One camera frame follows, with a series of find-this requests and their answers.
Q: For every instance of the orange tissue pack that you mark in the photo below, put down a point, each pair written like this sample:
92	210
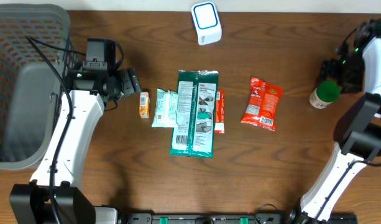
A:
144	105

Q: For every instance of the light green wipes pack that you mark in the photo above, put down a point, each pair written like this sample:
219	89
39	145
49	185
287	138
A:
166	109

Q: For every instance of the white barcode scanner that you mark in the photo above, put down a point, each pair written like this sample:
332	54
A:
206	22

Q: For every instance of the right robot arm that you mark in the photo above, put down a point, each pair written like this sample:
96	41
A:
357	135

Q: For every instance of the green lid seasoning jar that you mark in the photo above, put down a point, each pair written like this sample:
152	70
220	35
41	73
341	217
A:
326	93

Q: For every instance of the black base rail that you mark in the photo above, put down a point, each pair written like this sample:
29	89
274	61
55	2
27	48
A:
146	218

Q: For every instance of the red stick sachet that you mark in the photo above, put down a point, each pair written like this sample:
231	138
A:
220	111

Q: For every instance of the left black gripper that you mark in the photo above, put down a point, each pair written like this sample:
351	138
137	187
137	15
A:
130	81

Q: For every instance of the red snack packet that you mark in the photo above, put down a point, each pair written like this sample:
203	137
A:
262	105

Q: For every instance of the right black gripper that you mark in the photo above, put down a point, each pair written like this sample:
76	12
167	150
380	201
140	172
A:
329	68

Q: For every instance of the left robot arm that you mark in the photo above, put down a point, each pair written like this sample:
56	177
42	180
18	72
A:
54	194

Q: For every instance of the grey plastic mesh basket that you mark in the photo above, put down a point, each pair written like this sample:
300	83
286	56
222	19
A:
32	37

